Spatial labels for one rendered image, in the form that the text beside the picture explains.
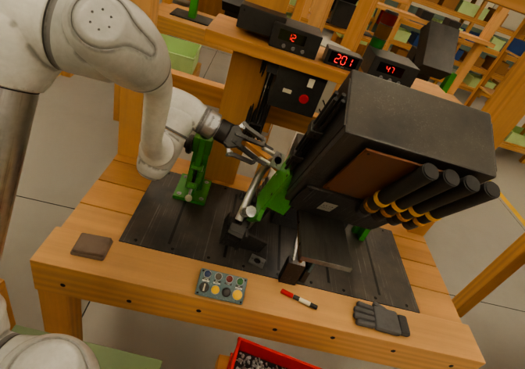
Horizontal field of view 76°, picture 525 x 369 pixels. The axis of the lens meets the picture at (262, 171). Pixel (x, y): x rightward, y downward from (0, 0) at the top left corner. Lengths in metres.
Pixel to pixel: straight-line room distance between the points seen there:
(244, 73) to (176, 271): 0.73
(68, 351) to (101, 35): 0.50
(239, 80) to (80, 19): 0.86
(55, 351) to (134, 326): 1.38
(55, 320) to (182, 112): 0.86
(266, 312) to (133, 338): 1.04
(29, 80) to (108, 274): 0.69
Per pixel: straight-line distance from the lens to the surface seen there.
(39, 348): 0.71
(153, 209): 1.32
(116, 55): 0.50
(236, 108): 1.34
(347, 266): 1.05
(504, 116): 1.57
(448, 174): 0.79
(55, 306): 1.38
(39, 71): 0.60
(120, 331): 2.06
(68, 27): 0.51
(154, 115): 0.82
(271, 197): 1.08
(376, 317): 1.29
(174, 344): 2.04
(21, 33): 0.57
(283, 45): 1.15
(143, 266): 1.16
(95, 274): 1.15
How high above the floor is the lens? 1.84
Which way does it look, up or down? 35 degrees down
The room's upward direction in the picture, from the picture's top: 20 degrees clockwise
